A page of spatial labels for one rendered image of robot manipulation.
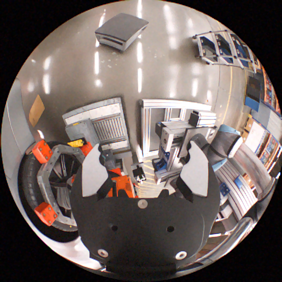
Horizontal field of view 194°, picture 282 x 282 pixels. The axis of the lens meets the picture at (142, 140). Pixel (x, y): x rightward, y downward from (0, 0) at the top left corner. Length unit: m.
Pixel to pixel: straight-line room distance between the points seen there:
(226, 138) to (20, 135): 1.04
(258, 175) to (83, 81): 1.52
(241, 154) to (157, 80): 1.14
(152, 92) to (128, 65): 0.47
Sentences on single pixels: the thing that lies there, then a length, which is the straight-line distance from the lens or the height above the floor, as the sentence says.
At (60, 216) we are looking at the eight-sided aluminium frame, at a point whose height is 1.09.
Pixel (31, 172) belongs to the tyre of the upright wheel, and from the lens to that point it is 0.53.
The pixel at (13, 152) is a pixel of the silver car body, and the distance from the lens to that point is 0.64.
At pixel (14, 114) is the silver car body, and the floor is 0.84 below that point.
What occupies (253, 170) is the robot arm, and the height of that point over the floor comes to 1.19.
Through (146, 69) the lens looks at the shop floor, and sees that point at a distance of 1.18.
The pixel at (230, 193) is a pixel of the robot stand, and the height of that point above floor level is 1.24.
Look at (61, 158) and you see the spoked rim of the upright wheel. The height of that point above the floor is 0.71.
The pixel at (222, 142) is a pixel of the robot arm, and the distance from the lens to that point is 0.44.
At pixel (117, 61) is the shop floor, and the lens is 1.16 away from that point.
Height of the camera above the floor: 1.10
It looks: 52 degrees down
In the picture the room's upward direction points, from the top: 155 degrees clockwise
